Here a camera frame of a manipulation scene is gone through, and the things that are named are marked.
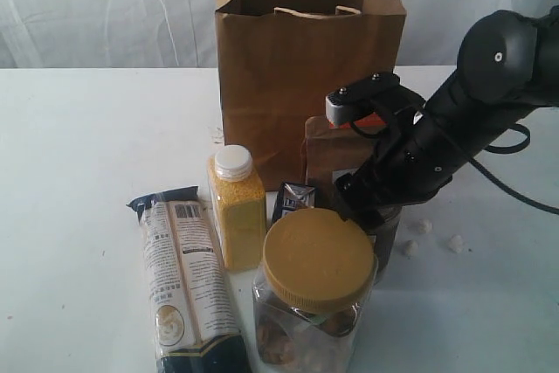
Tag brown paper bag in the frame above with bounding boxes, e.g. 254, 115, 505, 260
215, 0, 406, 190

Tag brown pouch orange label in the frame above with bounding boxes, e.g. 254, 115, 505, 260
301, 115, 376, 197

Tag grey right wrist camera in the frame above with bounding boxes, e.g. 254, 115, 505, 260
324, 72, 402, 126

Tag noodle pack black ends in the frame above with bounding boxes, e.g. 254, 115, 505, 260
128, 186, 251, 372

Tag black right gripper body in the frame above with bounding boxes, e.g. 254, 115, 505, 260
335, 86, 463, 209

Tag dark grain clear jar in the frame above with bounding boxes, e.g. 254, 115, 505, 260
334, 197, 402, 287

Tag clear jar yellow lid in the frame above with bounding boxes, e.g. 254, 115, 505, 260
252, 208, 377, 372

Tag yellow millet plastic bottle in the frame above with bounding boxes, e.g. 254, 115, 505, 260
207, 145, 267, 272

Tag small dark blue sachet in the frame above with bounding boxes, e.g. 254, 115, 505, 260
272, 182, 317, 224

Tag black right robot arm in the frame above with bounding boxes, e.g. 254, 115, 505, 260
326, 8, 558, 230

